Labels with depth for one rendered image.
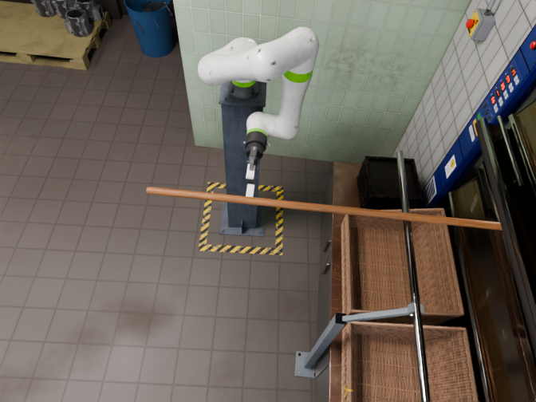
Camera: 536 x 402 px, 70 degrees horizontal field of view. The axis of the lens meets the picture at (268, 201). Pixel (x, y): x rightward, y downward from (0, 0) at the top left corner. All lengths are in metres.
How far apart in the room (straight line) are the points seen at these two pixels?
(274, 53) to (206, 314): 1.74
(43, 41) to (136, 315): 2.84
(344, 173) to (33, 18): 3.53
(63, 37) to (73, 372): 3.04
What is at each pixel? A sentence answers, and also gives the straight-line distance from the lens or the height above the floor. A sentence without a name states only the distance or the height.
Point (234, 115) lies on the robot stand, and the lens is 1.92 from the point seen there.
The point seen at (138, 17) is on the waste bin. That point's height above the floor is 0.43.
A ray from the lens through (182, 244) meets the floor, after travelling 2.79.
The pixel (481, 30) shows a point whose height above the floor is 1.46.
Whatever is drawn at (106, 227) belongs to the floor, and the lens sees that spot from 2.98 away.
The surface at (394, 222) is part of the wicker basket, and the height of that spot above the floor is 0.66.
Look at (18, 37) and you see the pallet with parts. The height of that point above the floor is 0.14.
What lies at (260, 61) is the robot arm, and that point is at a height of 1.66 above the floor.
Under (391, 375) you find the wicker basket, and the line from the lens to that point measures 2.01.
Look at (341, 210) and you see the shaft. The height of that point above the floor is 1.20.
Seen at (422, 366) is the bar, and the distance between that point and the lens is 1.42.
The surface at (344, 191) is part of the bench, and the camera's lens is 2.36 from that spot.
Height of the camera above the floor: 2.46
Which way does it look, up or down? 57 degrees down
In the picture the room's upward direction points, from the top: 6 degrees clockwise
